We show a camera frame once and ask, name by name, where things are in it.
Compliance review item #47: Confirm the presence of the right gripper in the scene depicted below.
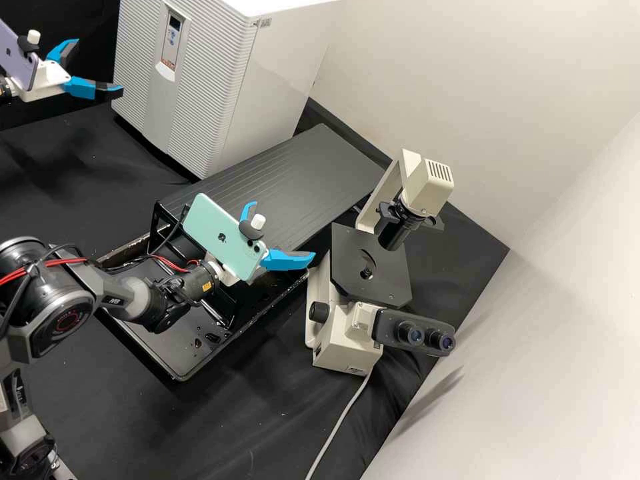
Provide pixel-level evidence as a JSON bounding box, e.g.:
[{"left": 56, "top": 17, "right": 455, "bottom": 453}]
[{"left": 209, "top": 201, "right": 317, "bottom": 287}]

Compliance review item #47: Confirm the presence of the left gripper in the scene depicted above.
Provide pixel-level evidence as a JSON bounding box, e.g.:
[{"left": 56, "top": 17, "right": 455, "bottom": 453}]
[{"left": 17, "top": 38, "right": 125, "bottom": 103}]

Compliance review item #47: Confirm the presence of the incubator door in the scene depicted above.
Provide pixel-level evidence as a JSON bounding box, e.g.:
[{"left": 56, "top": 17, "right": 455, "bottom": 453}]
[{"left": 111, "top": 0, "right": 261, "bottom": 181}]

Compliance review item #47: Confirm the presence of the white incubator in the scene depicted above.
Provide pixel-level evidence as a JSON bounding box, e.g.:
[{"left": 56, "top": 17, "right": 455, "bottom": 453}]
[{"left": 212, "top": 0, "right": 347, "bottom": 175}]

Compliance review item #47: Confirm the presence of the black platform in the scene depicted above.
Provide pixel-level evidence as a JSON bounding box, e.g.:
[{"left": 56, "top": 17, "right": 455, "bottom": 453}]
[{"left": 149, "top": 123, "right": 393, "bottom": 261}]

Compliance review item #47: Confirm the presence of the cream microscope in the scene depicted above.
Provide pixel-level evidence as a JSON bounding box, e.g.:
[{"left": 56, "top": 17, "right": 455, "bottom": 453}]
[{"left": 305, "top": 148, "right": 457, "bottom": 374}]

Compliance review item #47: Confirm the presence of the black tray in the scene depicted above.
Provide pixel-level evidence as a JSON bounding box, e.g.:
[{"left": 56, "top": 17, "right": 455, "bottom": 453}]
[{"left": 93, "top": 235, "right": 311, "bottom": 383}]

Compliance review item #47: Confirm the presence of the right wrist camera phone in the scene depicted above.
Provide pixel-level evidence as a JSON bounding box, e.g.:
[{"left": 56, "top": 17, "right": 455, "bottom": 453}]
[{"left": 182, "top": 193, "right": 271, "bottom": 283}]

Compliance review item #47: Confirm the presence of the wrist camera phone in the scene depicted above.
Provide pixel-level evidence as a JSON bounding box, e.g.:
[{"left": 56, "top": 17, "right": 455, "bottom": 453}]
[
  {"left": 182, "top": 193, "right": 271, "bottom": 283},
  {"left": 0, "top": 19, "right": 45, "bottom": 92}
]

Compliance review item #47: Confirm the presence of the left wrist camera phone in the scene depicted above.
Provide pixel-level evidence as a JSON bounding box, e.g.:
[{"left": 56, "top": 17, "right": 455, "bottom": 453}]
[{"left": 0, "top": 19, "right": 45, "bottom": 92}]

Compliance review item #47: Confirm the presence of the black cable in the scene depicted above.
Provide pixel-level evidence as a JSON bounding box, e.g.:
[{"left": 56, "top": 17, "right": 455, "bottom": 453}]
[{"left": 149, "top": 205, "right": 191, "bottom": 260}]

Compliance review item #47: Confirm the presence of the grey cable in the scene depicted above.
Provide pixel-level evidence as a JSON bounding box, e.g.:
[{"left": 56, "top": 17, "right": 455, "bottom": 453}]
[{"left": 305, "top": 371, "right": 376, "bottom": 480}]

